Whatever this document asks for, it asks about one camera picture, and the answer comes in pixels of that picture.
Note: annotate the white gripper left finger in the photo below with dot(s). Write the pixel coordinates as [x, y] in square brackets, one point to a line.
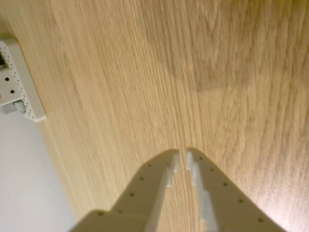
[144, 193]

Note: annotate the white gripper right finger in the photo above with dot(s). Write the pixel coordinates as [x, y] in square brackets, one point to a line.
[222, 207]

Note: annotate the white perforated controller box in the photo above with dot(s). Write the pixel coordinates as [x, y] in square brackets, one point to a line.
[21, 72]

